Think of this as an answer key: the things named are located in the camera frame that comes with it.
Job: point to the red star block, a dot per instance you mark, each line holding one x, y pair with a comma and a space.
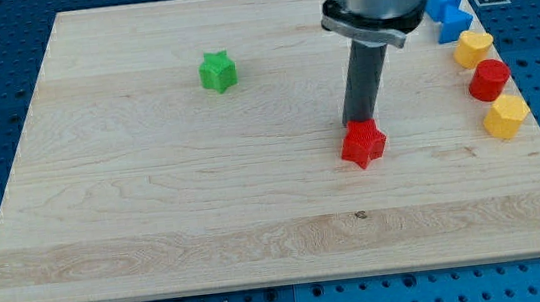
363, 143

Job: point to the green star block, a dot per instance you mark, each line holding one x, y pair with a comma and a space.
218, 71

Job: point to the yellow hexagon block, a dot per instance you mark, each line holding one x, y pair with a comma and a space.
506, 116

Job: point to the wooden board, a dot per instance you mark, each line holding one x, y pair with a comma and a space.
132, 182

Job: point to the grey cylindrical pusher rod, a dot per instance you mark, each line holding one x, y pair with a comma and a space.
363, 80

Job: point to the blue block lower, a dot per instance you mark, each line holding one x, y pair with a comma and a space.
454, 22

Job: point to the yellow heart block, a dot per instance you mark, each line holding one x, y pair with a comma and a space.
472, 48

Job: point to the red cylinder block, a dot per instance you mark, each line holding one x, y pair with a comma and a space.
489, 79

